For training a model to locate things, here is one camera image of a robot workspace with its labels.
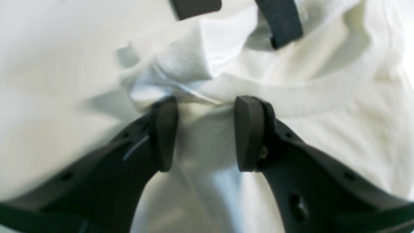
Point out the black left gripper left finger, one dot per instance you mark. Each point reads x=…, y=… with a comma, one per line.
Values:
x=99, y=192

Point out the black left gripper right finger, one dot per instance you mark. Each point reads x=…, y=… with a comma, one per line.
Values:
x=315, y=193

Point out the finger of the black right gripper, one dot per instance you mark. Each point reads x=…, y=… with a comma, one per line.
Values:
x=283, y=19
x=185, y=9

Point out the white printed T-shirt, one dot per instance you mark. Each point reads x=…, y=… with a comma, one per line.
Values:
x=341, y=87

